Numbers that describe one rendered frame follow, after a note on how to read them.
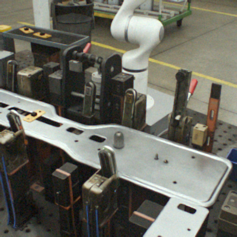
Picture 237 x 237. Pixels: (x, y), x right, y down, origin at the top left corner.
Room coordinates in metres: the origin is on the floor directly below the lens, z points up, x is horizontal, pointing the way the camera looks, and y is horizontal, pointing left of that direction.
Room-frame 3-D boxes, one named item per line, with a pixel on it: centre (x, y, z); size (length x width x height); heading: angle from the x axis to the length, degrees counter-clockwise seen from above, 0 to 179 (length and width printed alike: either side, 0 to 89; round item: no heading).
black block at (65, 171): (0.81, 0.14, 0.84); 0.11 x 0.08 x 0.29; 148
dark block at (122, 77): (1.16, -0.02, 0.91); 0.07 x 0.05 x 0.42; 148
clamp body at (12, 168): (0.92, 0.32, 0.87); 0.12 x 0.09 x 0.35; 148
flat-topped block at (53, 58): (1.50, 0.30, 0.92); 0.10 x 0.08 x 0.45; 58
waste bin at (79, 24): (4.24, 0.51, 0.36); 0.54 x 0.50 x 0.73; 139
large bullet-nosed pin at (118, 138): (0.92, -0.01, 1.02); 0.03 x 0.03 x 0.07
